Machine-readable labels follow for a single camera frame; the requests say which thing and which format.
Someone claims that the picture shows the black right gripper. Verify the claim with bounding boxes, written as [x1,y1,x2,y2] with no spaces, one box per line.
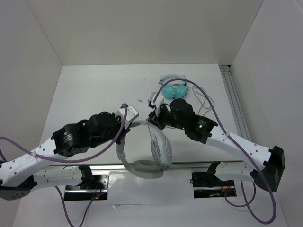
[145,103,186,130]

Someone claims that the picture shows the grey headphone cable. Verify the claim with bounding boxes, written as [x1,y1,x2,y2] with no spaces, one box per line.
[192,85,216,116]

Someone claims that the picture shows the grey white headphones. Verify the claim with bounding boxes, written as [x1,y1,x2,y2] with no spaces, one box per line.
[116,120,172,180]

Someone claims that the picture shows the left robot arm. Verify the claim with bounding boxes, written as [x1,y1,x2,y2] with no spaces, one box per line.
[0,110,139,201]

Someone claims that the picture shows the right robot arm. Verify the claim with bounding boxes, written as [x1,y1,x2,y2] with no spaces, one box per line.
[148,99,285,192]

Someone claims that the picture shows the teal white headphones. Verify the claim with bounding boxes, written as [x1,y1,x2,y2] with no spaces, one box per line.
[159,74,188,101]

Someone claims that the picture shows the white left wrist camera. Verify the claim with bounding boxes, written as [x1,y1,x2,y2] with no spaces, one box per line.
[115,104,139,129]

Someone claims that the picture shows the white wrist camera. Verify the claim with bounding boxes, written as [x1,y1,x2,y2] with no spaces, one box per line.
[148,92,165,110]
[115,104,139,129]

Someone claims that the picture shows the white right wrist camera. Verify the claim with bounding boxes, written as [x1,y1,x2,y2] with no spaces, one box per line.
[148,92,165,110]

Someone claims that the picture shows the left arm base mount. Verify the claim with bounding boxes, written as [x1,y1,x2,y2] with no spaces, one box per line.
[63,165,109,201]

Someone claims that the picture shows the aluminium front rail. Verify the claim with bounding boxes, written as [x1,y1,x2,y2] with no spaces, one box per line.
[46,160,244,172]

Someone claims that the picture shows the aluminium side rail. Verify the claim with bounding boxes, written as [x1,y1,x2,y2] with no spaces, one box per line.
[219,65,251,141]

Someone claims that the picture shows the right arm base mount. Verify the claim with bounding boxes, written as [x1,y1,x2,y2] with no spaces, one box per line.
[189,161,237,199]

